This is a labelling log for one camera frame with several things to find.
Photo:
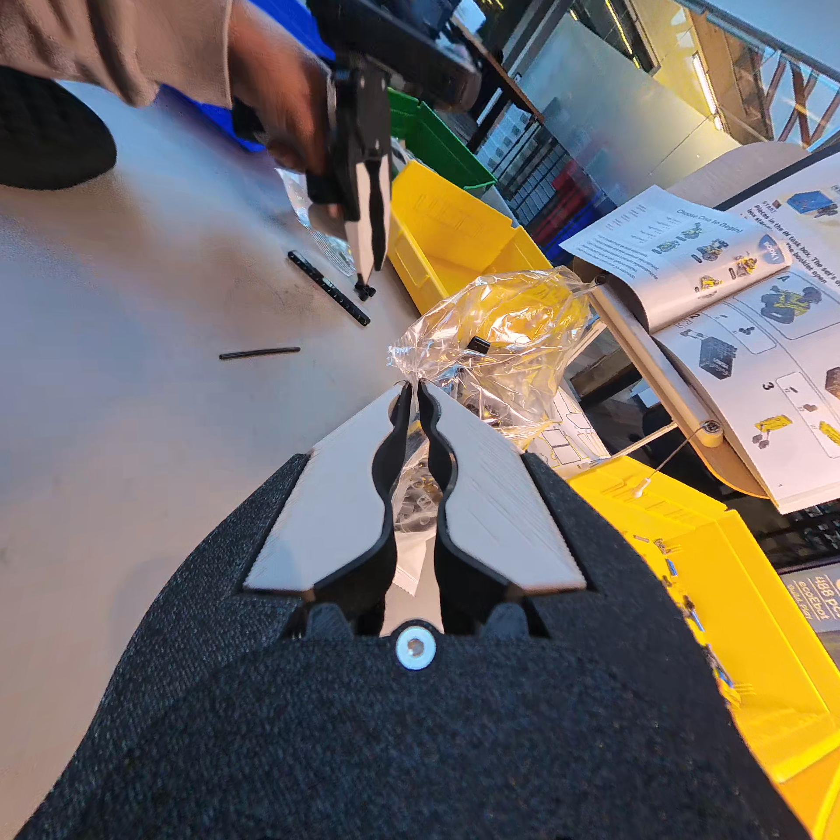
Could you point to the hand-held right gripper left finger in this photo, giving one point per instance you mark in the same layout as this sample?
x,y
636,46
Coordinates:
x,y
315,525

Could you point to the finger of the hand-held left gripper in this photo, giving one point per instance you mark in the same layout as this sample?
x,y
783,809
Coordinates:
x,y
379,171
352,197

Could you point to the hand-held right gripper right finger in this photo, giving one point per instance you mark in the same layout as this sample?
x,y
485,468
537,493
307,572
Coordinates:
x,y
512,525

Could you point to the small clear bag white label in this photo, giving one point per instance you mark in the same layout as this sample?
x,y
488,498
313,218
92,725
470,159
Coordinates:
x,y
299,197

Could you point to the cluster of black pins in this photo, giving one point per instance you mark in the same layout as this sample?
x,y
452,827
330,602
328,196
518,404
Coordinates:
x,y
364,286

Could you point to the black long beam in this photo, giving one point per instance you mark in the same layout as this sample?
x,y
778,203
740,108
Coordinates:
x,y
328,286

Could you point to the yellow storage bin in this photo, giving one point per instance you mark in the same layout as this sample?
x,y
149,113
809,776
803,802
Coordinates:
x,y
453,230

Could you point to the blue storage bin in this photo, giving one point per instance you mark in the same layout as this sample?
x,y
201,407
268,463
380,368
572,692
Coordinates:
x,y
210,118

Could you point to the clear bag of bricks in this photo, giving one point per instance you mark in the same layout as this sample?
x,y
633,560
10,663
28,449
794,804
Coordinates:
x,y
505,322

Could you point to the person's left forearm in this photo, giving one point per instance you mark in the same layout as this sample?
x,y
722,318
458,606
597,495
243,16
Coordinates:
x,y
118,40

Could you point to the grey desk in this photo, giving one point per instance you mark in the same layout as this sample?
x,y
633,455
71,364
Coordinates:
x,y
131,460

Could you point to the person's left hand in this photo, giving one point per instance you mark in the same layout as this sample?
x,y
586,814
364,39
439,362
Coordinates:
x,y
282,92

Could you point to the green storage bin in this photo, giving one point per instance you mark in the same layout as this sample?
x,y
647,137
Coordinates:
x,y
440,138

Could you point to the white printed sheet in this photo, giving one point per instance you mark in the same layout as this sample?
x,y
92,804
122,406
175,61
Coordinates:
x,y
578,433

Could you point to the shelf of coloured bins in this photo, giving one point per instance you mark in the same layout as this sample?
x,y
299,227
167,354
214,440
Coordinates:
x,y
551,184

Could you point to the thin black rod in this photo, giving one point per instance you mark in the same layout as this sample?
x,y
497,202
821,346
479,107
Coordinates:
x,y
259,352

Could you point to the beige booklet stand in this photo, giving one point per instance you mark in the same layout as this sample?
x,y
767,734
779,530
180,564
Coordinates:
x,y
656,361

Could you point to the dark printed box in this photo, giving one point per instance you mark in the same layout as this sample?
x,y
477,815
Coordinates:
x,y
814,597

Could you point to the instruction booklet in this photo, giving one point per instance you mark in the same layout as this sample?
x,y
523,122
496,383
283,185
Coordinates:
x,y
775,328

